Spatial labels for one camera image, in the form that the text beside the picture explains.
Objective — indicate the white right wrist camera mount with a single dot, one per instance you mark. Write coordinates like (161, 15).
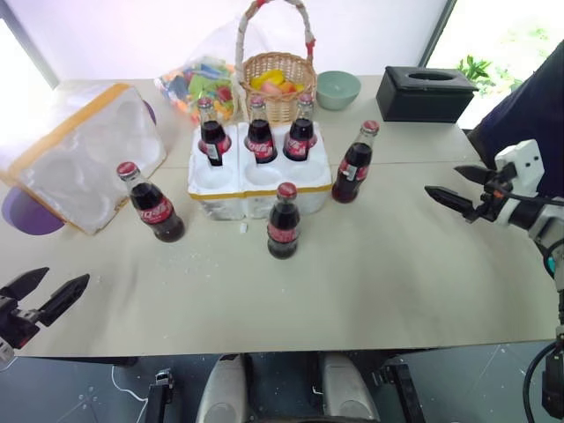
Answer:
(524, 158)

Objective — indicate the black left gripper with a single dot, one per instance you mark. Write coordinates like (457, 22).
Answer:
(17, 326)

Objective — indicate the dark window frame bar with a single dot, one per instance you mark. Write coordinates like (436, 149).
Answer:
(438, 31)
(31, 48)

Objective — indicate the round purple mat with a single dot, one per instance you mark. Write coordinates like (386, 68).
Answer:
(150, 112)

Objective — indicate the grey rounded shell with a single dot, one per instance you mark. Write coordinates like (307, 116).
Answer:
(222, 392)
(348, 392)

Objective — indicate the pale green bowl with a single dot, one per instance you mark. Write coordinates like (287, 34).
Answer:
(337, 90)

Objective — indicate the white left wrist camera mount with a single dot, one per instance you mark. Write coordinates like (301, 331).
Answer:
(3, 350)

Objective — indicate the purple plate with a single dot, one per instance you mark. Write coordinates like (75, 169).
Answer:
(31, 218)

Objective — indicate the yellow toy fruit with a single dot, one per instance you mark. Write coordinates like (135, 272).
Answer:
(266, 78)

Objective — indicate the clear bag of colourful toys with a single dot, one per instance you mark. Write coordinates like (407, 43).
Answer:
(207, 86)

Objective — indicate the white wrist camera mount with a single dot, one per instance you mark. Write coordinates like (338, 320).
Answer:
(524, 158)
(3, 350)

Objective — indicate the black tissue box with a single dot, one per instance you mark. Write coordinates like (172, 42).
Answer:
(418, 99)

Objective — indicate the person in dark clothes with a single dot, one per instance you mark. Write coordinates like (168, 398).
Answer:
(524, 110)

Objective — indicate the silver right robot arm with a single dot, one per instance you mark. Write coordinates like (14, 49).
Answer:
(544, 224)

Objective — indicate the white foam bottle crate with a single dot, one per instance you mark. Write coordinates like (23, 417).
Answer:
(220, 180)

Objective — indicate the black floor stand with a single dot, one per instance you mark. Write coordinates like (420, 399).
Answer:
(159, 396)
(403, 392)

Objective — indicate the glass cola bottle red cap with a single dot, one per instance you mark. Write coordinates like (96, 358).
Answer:
(283, 224)
(260, 136)
(211, 132)
(299, 136)
(154, 207)
(352, 167)

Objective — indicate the green plant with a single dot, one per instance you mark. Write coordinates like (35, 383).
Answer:
(473, 68)

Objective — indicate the white foam lid yellow tape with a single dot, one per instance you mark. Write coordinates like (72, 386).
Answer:
(75, 172)

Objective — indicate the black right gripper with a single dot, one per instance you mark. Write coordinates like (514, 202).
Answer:
(495, 200)

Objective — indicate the orange toy fruit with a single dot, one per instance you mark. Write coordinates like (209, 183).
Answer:
(286, 87)

